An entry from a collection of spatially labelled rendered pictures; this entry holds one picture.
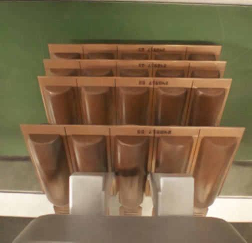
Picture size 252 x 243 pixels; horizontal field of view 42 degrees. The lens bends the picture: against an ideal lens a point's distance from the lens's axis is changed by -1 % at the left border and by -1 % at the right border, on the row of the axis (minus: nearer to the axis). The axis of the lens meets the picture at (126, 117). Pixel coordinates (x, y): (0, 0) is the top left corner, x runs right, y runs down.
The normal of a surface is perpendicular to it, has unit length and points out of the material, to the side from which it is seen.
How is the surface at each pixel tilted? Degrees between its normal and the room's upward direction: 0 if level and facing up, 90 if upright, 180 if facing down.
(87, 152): 2
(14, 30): 2
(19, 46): 2
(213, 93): 90
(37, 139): 90
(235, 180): 90
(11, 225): 90
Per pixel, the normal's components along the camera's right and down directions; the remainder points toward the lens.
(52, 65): -0.02, 0.72
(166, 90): 0.00, -0.70
